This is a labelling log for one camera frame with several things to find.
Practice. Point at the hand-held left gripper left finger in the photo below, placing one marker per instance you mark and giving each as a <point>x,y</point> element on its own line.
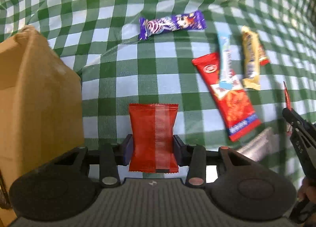
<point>128,148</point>

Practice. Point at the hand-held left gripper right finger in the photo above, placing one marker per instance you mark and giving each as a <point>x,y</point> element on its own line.
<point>178,148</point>

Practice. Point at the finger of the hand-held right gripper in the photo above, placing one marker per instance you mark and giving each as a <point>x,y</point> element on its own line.
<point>306,153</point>
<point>296,121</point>

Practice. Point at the thin red snack packet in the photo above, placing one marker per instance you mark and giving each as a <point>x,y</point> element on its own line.
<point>287,96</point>

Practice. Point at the plain red snack packet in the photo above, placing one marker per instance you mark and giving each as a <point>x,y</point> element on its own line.
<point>153,138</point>

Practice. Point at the long red snack packet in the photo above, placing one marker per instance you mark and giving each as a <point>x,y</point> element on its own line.
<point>234,104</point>

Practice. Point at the yellow snack bar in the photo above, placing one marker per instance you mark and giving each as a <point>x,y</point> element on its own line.
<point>250,61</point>

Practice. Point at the light blue snack bar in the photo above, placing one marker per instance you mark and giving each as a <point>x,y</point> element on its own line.
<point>225,56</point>

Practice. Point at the cardboard box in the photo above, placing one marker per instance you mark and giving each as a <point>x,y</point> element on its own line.
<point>37,93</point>

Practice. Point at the person's right hand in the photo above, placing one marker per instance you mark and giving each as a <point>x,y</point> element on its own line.
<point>306,188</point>

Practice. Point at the silver foil snack packet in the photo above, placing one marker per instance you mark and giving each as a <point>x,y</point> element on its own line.
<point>256,143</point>

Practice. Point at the small red-brown snack bar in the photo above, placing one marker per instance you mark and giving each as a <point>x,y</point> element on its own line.
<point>263,56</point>

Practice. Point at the green checkered sofa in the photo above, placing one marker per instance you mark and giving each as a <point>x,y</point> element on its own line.
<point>172,74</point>

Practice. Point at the purple candy bar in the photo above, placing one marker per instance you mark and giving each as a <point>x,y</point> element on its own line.
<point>172,23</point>

